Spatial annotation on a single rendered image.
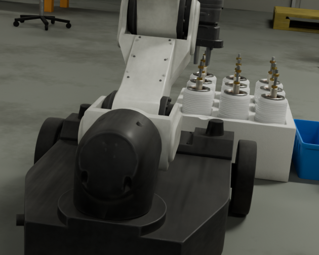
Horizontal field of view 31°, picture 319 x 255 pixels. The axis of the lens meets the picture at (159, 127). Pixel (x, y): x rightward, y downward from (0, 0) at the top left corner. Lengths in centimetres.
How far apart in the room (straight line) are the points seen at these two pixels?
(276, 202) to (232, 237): 29
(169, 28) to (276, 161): 61
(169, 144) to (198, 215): 15
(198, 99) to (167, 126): 66
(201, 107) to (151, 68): 49
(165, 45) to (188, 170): 31
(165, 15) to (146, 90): 23
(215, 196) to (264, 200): 47
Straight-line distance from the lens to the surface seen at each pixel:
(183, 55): 146
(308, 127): 219
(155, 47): 145
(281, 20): 615
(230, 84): 199
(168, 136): 118
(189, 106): 185
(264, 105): 185
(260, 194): 176
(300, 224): 161
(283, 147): 185
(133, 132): 105
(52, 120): 162
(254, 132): 183
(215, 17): 181
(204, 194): 128
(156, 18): 148
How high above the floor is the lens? 66
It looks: 17 degrees down
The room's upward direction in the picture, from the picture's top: 5 degrees clockwise
